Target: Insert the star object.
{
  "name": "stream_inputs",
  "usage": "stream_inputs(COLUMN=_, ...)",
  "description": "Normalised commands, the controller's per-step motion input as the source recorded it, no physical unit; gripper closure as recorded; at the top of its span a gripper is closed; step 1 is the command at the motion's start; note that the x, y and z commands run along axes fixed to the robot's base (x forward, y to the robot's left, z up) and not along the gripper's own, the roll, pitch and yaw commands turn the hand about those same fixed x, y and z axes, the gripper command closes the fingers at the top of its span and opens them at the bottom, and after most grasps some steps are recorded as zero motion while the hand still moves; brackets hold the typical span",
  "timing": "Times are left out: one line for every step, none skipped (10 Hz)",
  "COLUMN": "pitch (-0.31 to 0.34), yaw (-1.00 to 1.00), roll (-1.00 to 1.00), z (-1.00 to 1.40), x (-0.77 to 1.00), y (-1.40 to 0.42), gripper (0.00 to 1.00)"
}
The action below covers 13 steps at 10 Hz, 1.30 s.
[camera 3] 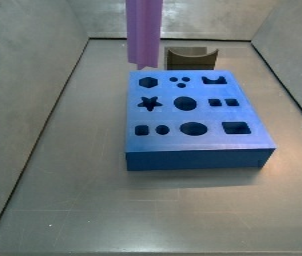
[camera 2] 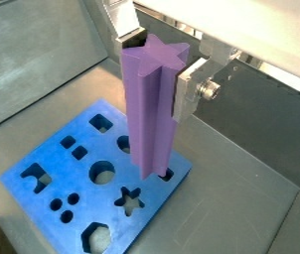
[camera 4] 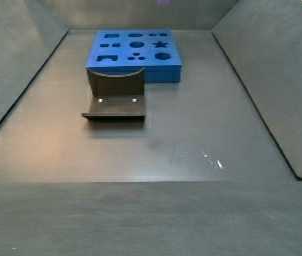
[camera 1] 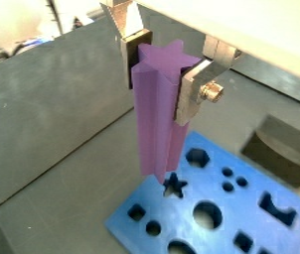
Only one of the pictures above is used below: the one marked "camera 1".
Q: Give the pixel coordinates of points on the grey upright panel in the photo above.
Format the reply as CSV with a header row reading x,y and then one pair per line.
x,y
62,92

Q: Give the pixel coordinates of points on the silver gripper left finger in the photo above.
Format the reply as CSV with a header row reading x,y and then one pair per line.
x,y
131,33

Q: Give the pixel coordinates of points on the purple star-shaped peg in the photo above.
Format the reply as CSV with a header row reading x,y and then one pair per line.
x,y
155,78

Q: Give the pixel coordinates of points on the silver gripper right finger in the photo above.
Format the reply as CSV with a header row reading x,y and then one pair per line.
x,y
198,82

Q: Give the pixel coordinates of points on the blue shape-sorting board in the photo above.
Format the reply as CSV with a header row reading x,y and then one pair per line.
x,y
230,211

